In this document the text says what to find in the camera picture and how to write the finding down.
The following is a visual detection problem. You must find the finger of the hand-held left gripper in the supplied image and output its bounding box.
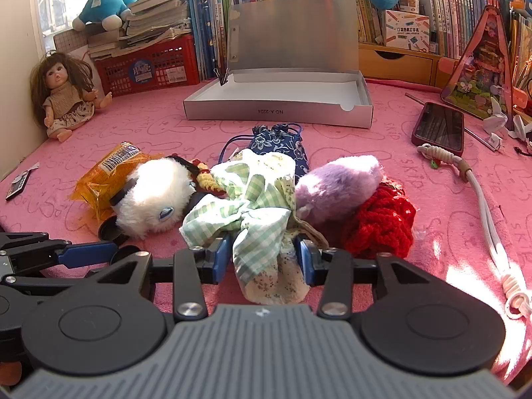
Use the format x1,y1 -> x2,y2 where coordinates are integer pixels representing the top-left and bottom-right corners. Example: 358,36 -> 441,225
0,233 -> 141,275
0,272 -> 99,296

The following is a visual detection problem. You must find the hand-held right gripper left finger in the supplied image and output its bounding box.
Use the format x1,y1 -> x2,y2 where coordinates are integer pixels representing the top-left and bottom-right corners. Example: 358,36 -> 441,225
85,232 -> 232,322

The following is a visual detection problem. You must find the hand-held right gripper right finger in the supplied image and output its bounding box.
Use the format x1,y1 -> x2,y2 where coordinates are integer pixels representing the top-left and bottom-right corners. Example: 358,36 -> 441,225
294,236 -> 444,321

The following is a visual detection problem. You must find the green checked cloth pouch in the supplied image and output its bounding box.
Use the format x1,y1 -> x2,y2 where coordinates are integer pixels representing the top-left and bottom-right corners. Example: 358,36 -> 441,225
179,150 -> 329,305

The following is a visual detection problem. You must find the orange snack packet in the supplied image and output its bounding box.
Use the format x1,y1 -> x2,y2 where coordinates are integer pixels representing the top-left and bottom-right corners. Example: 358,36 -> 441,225
71,141 -> 152,222

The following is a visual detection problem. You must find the purple plush ball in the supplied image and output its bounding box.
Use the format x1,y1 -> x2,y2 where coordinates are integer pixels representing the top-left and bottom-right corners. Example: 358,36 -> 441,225
294,155 -> 385,227

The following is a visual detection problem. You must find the red knitted pouch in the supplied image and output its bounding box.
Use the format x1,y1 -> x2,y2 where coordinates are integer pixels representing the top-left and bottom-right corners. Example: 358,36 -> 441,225
338,179 -> 417,260

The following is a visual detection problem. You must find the white plush toy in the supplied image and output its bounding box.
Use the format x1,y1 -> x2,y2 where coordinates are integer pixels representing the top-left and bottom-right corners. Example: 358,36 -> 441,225
110,158 -> 198,239

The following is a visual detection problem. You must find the blue floral drawstring pouch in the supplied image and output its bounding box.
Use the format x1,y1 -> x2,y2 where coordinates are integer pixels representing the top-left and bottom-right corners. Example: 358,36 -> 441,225
218,122 -> 312,175

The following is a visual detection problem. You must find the white cardboard box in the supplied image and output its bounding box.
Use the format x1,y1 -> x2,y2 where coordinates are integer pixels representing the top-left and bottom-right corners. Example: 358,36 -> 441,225
183,0 -> 374,129

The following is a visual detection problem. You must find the person's left hand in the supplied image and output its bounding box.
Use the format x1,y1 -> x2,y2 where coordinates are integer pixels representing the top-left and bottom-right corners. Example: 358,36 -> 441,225
0,361 -> 22,385

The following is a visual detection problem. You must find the small black white card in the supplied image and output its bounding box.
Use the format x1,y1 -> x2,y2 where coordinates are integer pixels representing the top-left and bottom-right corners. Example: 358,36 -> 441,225
5,162 -> 40,199

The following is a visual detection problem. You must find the brown haired doll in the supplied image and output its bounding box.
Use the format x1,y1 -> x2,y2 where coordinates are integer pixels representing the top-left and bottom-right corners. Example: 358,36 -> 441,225
30,51 -> 113,143

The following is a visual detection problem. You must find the pink printed table towel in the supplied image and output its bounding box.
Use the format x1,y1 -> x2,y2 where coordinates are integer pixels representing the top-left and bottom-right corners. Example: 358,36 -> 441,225
0,79 -> 532,387

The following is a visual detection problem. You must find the smartphone in red case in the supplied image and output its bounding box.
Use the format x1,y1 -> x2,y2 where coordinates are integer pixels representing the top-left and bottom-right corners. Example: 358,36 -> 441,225
411,102 -> 465,156

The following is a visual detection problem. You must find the red plastic crate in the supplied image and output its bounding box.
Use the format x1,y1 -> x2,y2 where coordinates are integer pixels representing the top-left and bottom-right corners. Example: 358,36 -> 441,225
95,33 -> 201,97

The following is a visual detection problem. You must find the wooden drawer shelf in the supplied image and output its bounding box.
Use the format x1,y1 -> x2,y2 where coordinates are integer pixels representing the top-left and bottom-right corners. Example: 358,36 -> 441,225
358,43 -> 447,88

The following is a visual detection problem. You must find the grey grid board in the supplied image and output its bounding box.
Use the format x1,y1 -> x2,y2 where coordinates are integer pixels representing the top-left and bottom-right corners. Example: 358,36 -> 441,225
53,29 -> 90,53

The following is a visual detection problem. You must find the metal straw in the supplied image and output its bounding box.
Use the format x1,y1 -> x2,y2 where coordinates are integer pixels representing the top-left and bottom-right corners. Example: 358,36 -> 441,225
405,92 -> 499,151

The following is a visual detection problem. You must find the row of blue thin books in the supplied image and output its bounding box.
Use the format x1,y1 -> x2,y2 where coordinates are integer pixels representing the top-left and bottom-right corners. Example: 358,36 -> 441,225
188,0 -> 235,81

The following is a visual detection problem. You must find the white paper origami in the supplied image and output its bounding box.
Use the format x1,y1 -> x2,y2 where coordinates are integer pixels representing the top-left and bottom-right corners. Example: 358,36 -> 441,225
509,114 -> 532,142
482,97 -> 510,146

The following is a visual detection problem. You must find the messy stack of books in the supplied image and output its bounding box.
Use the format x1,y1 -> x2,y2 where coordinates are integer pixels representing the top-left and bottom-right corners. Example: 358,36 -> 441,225
87,0 -> 194,61

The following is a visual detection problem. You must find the blue white plush cat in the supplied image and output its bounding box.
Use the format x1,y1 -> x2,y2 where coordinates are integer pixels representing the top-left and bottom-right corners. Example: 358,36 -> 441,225
72,0 -> 141,32

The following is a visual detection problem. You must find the white label printer carton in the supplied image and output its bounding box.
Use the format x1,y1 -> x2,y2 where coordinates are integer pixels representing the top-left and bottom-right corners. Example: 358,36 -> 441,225
383,9 -> 431,53

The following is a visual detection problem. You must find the white framed window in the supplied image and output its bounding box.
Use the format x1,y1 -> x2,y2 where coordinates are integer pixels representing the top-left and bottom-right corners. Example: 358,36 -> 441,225
35,0 -> 196,53

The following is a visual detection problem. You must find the pink triangular toy house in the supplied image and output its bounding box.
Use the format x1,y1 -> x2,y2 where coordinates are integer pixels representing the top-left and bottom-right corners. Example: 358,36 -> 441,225
441,5 -> 514,120

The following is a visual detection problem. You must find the row of shelf books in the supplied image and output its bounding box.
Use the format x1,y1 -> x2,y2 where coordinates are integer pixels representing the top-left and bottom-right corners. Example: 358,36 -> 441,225
328,0 -> 514,61

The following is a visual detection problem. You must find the row of colourful folders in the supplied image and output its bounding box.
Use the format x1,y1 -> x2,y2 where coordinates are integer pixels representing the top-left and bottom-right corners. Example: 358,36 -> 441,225
509,8 -> 532,113

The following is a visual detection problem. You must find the white rope phone strap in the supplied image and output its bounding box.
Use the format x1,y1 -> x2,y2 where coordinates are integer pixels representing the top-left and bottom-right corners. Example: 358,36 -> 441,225
417,143 -> 532,321

